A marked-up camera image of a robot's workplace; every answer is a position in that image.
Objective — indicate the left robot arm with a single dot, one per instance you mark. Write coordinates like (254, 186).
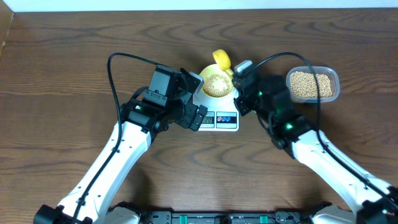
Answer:
(149, 112)

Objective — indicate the soybeans in bowl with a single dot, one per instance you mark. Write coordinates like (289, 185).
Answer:
(217, 85)

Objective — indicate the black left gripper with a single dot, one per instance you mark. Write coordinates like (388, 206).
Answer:
(189, 110)

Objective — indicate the white digital kitchen scale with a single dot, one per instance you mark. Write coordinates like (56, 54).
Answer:
(222, 114)

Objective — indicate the yellow plastic measuring scoop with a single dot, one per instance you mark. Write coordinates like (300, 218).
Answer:
(223, 61)

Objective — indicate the clear plastic container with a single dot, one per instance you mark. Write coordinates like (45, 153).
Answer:
(330, 73)

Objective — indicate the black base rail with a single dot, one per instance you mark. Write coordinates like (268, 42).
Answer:
(324, 213)

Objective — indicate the soybeans in container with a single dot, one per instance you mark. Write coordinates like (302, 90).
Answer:
(304, 85)

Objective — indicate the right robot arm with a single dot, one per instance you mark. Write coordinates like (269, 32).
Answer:
(371, 200)

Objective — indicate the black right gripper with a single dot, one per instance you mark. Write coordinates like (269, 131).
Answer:
(240, 100)

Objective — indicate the pale yellow bowl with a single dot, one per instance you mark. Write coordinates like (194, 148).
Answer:
(213, 69)

